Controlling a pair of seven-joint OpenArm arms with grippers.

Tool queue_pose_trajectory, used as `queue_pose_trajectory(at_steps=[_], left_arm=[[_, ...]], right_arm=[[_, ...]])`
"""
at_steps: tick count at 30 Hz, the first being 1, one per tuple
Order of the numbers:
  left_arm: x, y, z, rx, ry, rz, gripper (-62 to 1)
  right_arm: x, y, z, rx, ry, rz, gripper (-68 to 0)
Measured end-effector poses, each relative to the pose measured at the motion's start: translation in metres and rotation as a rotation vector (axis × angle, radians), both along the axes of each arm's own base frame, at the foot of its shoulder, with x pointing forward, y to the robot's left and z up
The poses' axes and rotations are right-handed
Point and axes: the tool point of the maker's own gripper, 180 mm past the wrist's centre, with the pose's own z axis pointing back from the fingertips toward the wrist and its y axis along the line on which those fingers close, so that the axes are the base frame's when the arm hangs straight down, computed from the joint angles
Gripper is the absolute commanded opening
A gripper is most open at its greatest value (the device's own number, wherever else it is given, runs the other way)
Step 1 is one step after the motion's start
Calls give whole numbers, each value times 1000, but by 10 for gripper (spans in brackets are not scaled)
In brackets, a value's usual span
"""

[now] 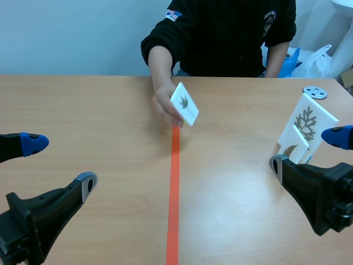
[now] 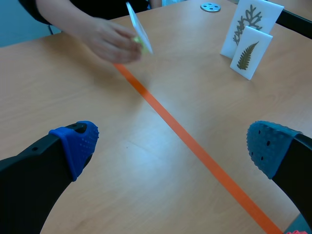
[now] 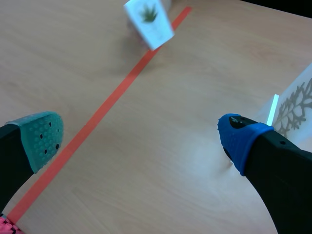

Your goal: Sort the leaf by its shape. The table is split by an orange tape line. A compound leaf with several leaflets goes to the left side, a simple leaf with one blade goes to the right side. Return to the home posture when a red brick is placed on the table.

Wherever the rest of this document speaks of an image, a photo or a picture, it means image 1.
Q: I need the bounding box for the person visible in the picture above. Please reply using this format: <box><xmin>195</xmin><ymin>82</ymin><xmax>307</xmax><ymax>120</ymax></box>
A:
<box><xmin>140</xmin><ymin>0</ymin><xmax>297</xmax><ymax>96</ymax></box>

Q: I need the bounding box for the white plastic bag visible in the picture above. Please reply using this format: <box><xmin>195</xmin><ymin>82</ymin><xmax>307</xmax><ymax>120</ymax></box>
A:
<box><xmin>291</xmin><ymin>44</ymin><xmax>333</xmax><ymax>80</ymax></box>

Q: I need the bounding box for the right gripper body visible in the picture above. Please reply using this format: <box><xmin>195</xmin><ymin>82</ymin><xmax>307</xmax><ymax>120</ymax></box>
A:
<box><xmin>331</xmin><ymin>165</ymin><xmax>353</xmax><ymax>233</ymax></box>

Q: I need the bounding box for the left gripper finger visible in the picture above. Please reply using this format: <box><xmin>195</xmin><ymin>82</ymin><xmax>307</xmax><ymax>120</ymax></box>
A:
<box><xmin>6</xmin><ymin>171</ymin><xmax>99</xmax><ymax>265</ymax></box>
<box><xmin>0</xmin><ymin>131</ymin><xmax>50</xmax><ymax>164</ymax></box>

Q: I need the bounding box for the large lobed leaf picture card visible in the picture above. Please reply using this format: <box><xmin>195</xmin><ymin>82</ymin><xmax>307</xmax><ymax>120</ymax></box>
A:
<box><xmin>276</xmin><ymin>93</ymin><xmax>340</xmax><ymax>164</ymax></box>

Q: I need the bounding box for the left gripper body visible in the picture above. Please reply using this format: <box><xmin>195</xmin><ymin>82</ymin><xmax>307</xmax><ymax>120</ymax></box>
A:
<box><xmin>0</xmin><ymin>209</ymin><xmax>38</xmax><ymax>265</ymax></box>

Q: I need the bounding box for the blue plastic bag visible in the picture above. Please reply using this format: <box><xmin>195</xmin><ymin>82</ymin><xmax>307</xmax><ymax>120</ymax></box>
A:
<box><xmin>279</xmin><ymin>47</ymin><xmax>302</xmax><ymax>78</ymax></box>

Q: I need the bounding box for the brown cardboard box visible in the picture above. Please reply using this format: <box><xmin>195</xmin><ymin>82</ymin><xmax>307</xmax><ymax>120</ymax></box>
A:
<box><xmin>340</xmin><ymin>68</ymin><xmax>353</xmax><ymax>96</ymax></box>

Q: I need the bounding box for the compound leaf picture card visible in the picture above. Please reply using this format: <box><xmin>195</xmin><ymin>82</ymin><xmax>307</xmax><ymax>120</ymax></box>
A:
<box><xmin>169</xmin><ymin>81</ymin><xmax>200</xmax><ymax>128</ymax></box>

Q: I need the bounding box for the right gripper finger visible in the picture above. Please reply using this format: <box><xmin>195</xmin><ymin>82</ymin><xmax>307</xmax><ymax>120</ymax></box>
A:
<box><xmin>269</xmin><ymin>154</ymin><xmax>347</xmax><ymax>236</ymax></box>
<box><xmin>320</xmin><ymin>125</ymin><xmax>353</xmax><ymax>151</ymax></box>

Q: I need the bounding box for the small fern leaf picture card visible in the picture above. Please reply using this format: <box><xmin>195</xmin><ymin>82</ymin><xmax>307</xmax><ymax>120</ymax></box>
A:
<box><xmin>276</xmin><ymin>124</ymin><xmax>310</xmax><ymax>164</ymax></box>

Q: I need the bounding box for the person's hand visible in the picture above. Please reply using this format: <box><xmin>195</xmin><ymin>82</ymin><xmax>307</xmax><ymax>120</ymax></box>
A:
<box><xmin>152</xmin><ymin>84</ymin><xmax>184</xmax><ymax>129</ymax></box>

